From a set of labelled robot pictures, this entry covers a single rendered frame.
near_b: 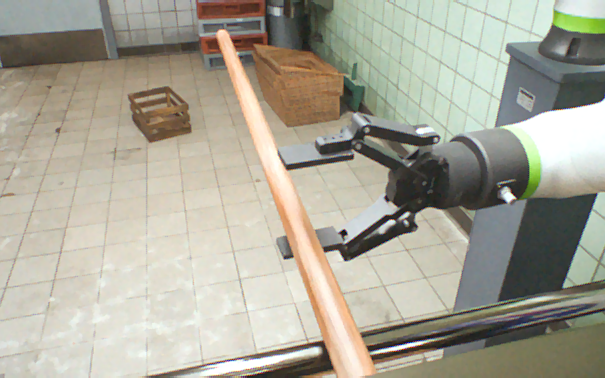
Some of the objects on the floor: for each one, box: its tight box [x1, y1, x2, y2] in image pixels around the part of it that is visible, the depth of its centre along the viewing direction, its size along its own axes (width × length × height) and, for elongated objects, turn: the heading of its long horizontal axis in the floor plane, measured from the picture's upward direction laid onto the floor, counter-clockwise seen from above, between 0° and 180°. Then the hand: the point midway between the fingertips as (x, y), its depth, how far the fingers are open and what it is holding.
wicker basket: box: [254, 68, 340, 128], centre depth 370 cm, size 49×56×28 cm
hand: (296, 204), depth 52 cm, fingers open, 11 cm apart
